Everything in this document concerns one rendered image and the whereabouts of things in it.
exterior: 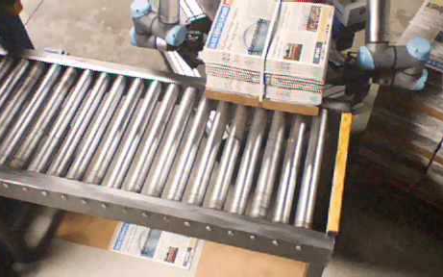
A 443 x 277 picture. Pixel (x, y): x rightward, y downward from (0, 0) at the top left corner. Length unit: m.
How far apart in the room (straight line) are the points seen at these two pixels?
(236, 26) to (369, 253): 1.22
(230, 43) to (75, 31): 1.91
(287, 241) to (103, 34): 2.17
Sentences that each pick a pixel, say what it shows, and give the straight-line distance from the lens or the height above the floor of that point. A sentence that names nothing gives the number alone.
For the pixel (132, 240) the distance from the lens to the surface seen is 2.30.
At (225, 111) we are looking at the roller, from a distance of 1.63.
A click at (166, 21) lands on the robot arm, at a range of 1.68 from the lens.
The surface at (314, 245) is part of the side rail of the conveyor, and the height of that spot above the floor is 0.80.
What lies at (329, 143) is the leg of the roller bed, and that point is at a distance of 1.81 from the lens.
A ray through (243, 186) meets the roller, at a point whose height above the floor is 0.80.
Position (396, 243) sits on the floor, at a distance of 2.36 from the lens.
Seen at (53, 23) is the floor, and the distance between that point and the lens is 3.41.
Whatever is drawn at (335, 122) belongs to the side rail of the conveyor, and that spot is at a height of 0.73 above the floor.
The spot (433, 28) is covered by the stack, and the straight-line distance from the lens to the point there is 1.99.
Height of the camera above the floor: 2.05
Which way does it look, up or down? 54 degrees down
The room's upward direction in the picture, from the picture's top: 3 degrees counter-clockwise
